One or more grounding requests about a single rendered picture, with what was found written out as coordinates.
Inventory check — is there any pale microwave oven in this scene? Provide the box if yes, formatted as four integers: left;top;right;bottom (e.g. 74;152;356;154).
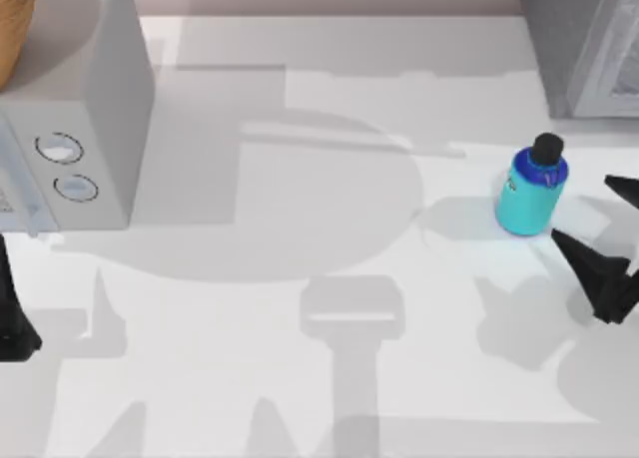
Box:
0;0;156;235

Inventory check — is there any round microwave knob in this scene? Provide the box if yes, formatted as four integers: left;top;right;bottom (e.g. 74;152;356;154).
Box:
34;132;86;167
52;174;100;204

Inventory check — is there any pale blue microwave handle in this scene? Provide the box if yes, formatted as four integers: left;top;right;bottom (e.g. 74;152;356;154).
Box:
0;116;41;237

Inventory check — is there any grey cabinet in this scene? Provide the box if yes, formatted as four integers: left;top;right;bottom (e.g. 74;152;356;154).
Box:
517;0;639;121

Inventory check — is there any teal bottle with black cap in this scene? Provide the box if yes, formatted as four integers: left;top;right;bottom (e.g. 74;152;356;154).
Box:
493;132;571;237

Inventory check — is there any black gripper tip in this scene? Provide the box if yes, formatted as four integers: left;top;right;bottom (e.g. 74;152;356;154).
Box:
0;232;44;364

